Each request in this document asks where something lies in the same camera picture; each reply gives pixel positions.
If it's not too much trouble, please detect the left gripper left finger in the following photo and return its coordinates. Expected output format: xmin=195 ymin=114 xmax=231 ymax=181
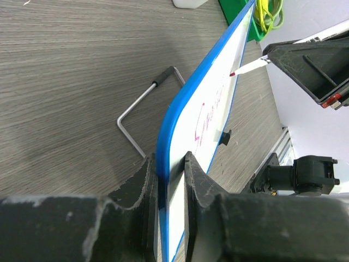
xmin=1 ymin=155 xmax=158 ymax=261

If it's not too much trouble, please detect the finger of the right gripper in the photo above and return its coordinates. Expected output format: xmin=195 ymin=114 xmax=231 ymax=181
xmin=263 ymin=35 xmax=348 ymax=110

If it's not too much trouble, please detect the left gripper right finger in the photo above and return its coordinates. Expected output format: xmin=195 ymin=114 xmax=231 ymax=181
xmin=184 ymin=152 xmax=348 ymax=261

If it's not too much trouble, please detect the magenta whiteboard marker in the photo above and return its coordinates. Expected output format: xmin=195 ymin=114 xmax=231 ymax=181
xmin=230 ymin=20 xmax=348 ymax=77

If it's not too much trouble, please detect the blue framed whiteboard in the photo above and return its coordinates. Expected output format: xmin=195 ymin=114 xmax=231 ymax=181
xmin=155 ymin=1 xmax=255 ymax=261

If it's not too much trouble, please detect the green plastic tray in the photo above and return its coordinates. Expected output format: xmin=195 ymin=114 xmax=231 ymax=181
xmin=218 ymin=0 xmax=267 ymax=43

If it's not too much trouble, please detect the white plastic bottle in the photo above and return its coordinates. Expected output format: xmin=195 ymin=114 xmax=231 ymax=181
xmin=172 ymin=0 xmax=208 ymax=9

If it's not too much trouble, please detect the whiteboard wire stand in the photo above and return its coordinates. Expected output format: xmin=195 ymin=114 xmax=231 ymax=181
xmin=116 ymin=66 xmax=185 ymax=158

